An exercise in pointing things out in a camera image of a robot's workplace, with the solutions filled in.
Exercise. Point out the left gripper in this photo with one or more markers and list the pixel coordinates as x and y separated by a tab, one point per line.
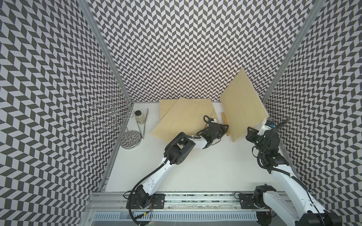
223	128

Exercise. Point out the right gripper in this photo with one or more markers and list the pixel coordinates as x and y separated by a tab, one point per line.
252	133

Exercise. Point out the wooden easel frame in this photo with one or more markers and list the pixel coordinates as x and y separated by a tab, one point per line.
228	133

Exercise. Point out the plywood board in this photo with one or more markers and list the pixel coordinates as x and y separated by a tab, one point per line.
187	121
178	104
242	106

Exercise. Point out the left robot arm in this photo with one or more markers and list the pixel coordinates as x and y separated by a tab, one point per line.
175	153

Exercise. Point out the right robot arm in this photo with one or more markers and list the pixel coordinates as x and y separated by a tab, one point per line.
288	180

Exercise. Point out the metal tongs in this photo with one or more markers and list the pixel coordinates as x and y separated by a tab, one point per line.
145	123

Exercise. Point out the glass spice jar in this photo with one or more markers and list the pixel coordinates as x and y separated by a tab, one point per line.
140	117

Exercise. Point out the wire mug tree stand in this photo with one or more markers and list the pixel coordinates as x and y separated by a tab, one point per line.
114	115

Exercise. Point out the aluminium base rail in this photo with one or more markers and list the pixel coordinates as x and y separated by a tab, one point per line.
198	207

